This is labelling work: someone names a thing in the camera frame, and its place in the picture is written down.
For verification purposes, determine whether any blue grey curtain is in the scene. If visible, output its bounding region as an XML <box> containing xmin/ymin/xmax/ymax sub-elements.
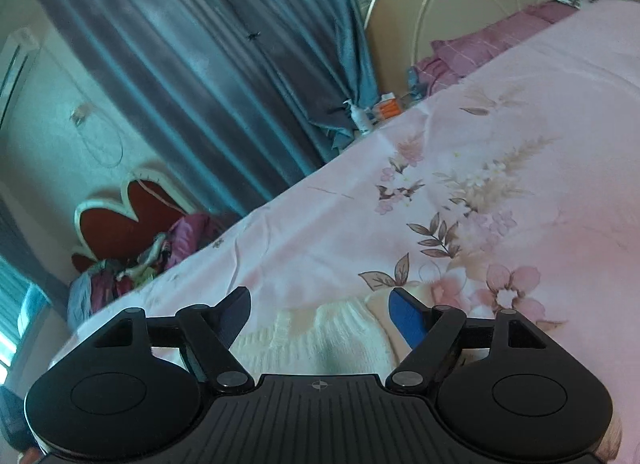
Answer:
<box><xmin>15</xmin><ymin>0</ymin><xmax>379</xmax><ymax>217</ymax></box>

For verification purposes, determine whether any white pump lotion bottle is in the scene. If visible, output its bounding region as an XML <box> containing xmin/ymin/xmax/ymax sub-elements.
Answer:
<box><xmin>343</xmin><ymin>99</ymin><xmax>374</xmax><ymax>136</ymax></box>

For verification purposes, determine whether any white charger cable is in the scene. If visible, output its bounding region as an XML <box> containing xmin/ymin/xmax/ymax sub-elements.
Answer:
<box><xmin>70</xmin><ymin>102</ymin><xmax>126</xmax><ymax>171</ymax></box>

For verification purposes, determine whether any pink purple pillow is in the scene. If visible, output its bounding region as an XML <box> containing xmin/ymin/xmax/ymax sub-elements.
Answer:
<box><xmin>414</xmin><ymin>0</ymin><xmax>583</xmax><ymax>96</ymax></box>

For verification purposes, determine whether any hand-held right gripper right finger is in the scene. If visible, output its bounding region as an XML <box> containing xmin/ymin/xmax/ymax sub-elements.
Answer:
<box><xmin>386</xmin><ymin>287</ymin><xmax>549</xmax><ymax>391</ymax></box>

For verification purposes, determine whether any teal window curtain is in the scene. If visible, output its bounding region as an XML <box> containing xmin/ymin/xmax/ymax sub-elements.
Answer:
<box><xmin>0</xmin><ymin>254</ymin><xmax>52</xmax><ymax>375</ymax></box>

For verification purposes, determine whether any pink floral bedsheet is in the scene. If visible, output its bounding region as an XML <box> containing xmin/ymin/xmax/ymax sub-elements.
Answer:
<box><xmin>65</xmin><ymin>0</ymin><xmax>640</xmax><ymax>464</ymax></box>

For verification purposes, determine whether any orange white box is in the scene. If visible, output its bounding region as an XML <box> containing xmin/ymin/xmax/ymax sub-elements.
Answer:
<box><xmin>375</xmin><ymin>93</ymin><xmax>404</xmax><ymax>121</ymax></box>

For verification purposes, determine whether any red heart-shaped headboard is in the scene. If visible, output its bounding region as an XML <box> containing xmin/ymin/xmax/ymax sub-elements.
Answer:
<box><xmin>71</xmin><ymin>171</ymin><xmax>192</xmax><ymax>273</ymax></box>

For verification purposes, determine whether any pile of colourful bedding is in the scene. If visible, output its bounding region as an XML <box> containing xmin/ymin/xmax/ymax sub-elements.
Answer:
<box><xmin>67</xmin><ymin>213</ymin><xmax>227</xmax><ymax>331</ymax></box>

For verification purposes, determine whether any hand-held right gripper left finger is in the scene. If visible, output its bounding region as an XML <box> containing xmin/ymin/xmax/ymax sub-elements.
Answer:
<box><xmin>92</xmin><ymin>287</ymin><xmax>252</xmax><ymax>391</ymax></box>

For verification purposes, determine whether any white knitted sweater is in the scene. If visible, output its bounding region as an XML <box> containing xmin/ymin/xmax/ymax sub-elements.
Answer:
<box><xmin>230</xmin><ymin>281</ymin><xmax>437</xmax><ymax>376</ymax></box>

